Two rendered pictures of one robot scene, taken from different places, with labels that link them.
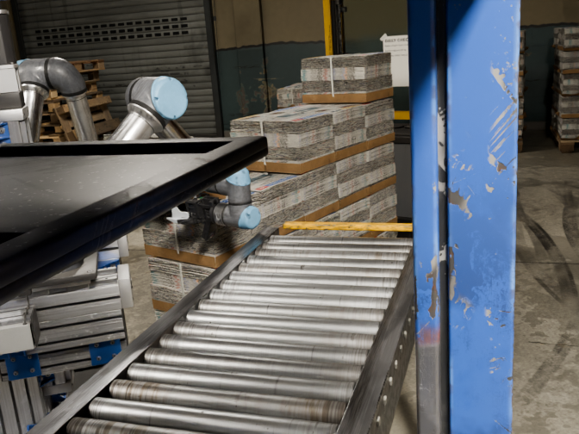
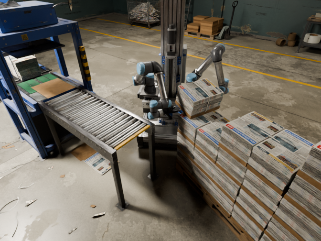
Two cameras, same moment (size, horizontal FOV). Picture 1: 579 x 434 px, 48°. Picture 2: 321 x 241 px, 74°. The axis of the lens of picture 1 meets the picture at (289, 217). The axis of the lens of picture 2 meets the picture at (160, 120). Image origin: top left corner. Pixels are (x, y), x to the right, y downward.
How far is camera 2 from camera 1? 3.19 m
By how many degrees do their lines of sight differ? 98
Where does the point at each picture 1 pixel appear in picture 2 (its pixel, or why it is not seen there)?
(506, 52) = not seen: outside the picture
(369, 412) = (51, 111)
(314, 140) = (233, 143)
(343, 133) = (260, 163)
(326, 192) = (234, 170)
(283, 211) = (205, 147)
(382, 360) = (60, 116)
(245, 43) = not seen: outside the picture
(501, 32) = not seen: outside the picture
